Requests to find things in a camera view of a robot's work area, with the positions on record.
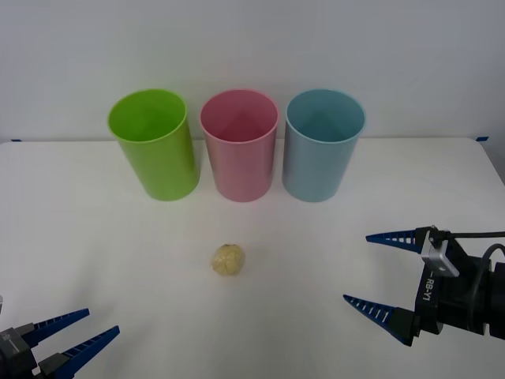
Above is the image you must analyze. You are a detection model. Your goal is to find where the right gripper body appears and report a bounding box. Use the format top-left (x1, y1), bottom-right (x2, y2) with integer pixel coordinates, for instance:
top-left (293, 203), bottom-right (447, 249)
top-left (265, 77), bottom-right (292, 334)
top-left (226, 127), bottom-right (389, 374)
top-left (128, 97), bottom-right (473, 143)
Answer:
top-left (413, 225), bottom-right (493, 336)

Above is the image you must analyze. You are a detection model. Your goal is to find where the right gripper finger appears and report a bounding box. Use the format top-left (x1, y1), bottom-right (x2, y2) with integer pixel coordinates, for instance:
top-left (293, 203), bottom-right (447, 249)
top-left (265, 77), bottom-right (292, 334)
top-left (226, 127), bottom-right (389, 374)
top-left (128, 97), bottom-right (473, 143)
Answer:
top-left (342, 294), bottom-right (421, 349)
top-left (365, 227), bottom-right (430, 254)

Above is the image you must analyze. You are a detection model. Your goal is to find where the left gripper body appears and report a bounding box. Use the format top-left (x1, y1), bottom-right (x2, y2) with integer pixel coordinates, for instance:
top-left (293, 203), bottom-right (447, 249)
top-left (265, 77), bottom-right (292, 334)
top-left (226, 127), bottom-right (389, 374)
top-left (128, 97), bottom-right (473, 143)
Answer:
top-left (0, 325), bottom-right (41, 379)

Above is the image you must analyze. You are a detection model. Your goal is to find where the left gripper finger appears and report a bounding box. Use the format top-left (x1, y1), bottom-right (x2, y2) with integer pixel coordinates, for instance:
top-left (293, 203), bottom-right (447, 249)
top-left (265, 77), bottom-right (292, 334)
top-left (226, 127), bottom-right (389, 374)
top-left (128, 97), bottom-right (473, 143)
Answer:
top-left (15, 308), bottom-right (90, 339)
top-left (38, 325), bottom-right (121, 379)

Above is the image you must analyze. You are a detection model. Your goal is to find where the pale blue plastic bin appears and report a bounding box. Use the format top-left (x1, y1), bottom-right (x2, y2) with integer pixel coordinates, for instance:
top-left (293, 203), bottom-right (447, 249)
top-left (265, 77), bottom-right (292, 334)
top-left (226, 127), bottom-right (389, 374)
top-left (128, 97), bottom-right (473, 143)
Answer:
top-left (281, 88), bottom-right (367, 203)

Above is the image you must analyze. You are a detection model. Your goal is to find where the pink plastic bin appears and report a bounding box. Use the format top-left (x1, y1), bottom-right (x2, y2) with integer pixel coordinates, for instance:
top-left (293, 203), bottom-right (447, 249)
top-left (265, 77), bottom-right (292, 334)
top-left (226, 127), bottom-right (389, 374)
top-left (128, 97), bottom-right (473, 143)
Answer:
top-left (199, 88), bottom-right (280, 203)

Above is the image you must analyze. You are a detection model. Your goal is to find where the green plastic bin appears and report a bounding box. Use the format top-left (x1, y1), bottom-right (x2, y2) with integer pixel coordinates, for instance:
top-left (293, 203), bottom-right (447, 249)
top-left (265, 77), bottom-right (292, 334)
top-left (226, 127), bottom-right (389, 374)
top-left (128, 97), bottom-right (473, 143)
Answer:
top-left (107, 88), bottom-right (201, 203)

